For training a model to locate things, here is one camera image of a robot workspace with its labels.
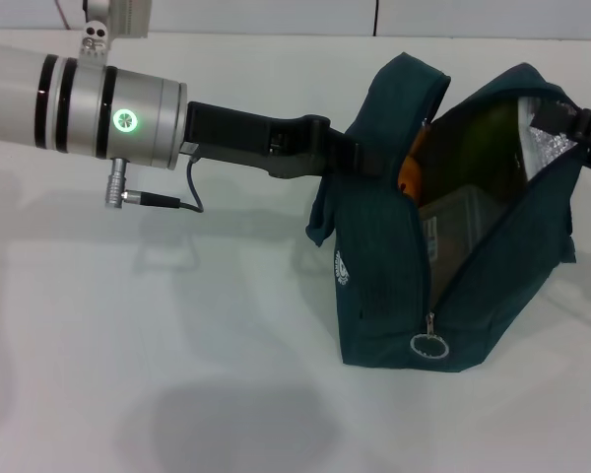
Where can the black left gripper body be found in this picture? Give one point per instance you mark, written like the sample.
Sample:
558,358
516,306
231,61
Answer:
246,135

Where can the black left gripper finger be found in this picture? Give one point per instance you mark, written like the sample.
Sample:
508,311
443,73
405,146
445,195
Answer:
369,157

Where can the orange yellow pear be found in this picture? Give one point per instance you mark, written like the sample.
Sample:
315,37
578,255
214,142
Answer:
409,182

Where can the green cucumber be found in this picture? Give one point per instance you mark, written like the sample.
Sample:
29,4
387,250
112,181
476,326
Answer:
492,133

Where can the dark teal insulated lunch bag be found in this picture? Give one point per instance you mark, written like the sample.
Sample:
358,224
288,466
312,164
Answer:
374,256

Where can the clear plastic food container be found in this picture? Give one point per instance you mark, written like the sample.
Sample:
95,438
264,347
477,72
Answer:
448,226

